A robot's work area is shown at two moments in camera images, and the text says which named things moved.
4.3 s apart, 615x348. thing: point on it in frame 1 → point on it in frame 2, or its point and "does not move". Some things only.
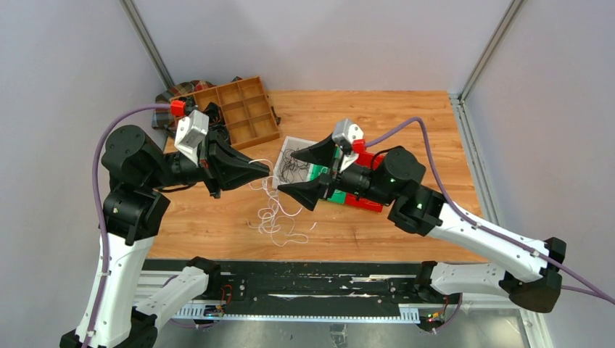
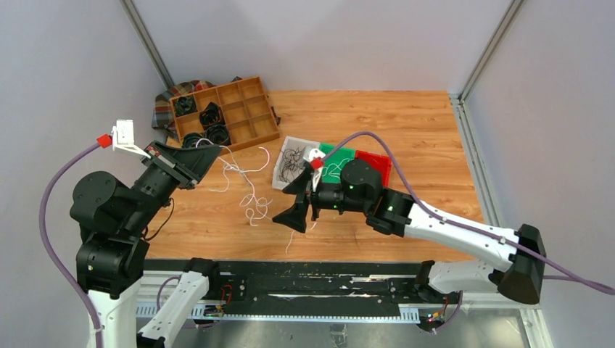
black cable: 289,166 does not move
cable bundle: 275,219 → 252,201
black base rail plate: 253,283 does not move
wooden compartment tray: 246,113 does not move
